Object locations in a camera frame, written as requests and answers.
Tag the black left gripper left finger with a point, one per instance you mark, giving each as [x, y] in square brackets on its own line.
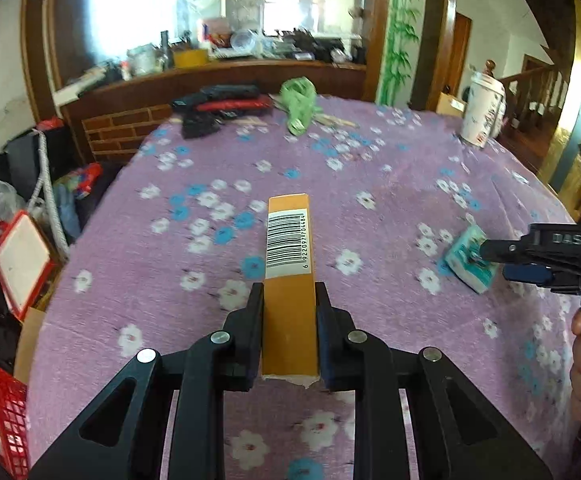
[163, 416]

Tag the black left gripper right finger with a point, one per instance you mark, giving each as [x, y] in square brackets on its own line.
[417, 415]

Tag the teal tissue packet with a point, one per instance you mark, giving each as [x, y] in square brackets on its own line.
[464, 260]

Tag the orange medicine box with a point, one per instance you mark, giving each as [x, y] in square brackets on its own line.
[289, 332]

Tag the red plastic basket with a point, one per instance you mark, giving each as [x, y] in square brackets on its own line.
[14, 455]

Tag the white paper coffee cup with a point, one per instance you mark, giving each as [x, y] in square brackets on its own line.
[485, 109]

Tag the purple floral tablecloth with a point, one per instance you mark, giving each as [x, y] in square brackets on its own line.
[180, 236]

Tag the red lidded white box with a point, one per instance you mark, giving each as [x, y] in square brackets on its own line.
[26, 263]

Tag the green crumpled cloth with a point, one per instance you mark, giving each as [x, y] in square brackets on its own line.
[298, 97]

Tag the black red tool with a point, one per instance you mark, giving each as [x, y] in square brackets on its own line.
[205, 111]

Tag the black bag with rope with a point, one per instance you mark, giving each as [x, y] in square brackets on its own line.
[39, 158]

